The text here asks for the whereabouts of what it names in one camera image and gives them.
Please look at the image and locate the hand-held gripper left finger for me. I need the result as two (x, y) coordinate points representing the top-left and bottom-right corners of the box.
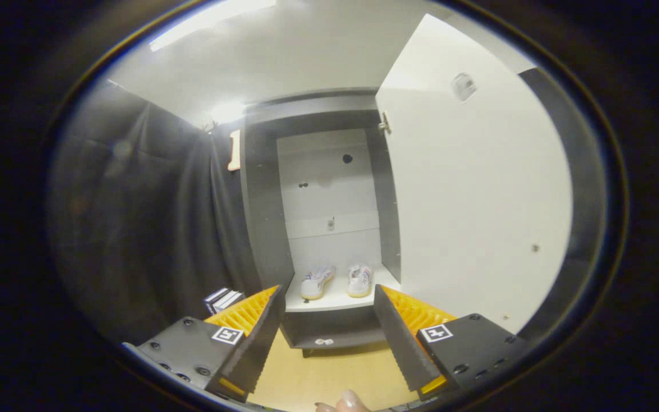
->
(122, 284), (287, 403)

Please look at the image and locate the black backdrop cloth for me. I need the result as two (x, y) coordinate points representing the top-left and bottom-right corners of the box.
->
(49, 68), (610, 347)

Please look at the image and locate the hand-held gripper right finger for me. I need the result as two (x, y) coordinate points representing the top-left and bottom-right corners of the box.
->
(372, 284), (536, 402)

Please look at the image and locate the white shoe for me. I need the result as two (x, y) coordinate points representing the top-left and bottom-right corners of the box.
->
(347, 263), (372, 298)
(300, 264), (336, 300)

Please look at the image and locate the blue spine book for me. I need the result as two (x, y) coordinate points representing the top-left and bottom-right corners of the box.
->
(204, 287), (230, 315)

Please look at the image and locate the white shoe cabinet door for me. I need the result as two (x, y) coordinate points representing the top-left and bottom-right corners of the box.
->
(375, 14), (573, 335)

